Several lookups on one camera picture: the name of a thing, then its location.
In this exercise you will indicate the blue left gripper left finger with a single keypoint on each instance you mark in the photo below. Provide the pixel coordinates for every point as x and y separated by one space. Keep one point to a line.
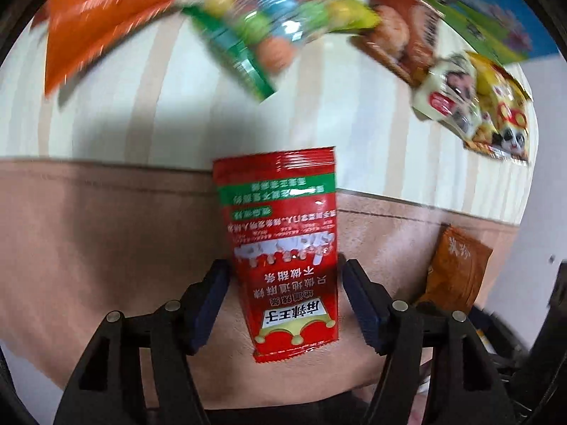
210 296

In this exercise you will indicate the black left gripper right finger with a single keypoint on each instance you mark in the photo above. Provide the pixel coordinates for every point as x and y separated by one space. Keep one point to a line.
366 299

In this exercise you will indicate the orange bread bag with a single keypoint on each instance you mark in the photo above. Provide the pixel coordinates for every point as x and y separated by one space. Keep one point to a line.
456 271

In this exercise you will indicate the red spicy strip packet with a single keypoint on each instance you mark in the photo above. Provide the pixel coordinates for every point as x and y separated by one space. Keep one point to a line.
280 214

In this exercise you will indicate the yellow panda snack bag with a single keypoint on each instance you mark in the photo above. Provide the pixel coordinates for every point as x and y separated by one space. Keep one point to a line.
503 103

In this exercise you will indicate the small white cartoon packet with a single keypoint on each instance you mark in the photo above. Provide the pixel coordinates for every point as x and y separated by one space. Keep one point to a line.
449 95

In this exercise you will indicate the brown meat snack packet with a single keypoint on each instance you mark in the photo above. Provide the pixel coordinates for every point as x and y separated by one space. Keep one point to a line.
405 39

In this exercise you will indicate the colourful candy ball bag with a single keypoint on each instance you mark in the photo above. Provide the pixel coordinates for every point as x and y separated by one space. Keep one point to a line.
260 39

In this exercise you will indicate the orange snack bag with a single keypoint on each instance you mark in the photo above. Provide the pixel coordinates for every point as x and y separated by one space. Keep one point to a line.
80 31

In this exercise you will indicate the striped cat blanket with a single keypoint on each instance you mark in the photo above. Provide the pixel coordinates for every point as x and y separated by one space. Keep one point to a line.
107 198

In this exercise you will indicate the cardboard milk box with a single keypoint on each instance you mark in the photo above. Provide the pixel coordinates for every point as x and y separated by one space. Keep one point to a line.
506 31

